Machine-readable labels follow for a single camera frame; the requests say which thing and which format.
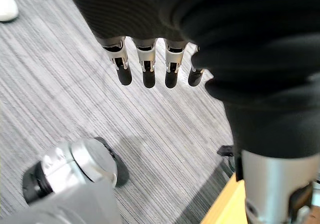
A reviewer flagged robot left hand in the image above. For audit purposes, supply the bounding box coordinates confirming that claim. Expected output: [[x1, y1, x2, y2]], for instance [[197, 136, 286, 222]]
[[62, 0, 320, 224]]

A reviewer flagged person's white shoe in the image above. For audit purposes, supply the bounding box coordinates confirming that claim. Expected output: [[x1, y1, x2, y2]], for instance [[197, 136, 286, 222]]
[[0, 0, 20, 23]]

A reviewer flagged black shelf base bracket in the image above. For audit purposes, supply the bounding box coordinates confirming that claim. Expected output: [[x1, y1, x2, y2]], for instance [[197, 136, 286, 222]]
[[216, 145, 236, 158]]

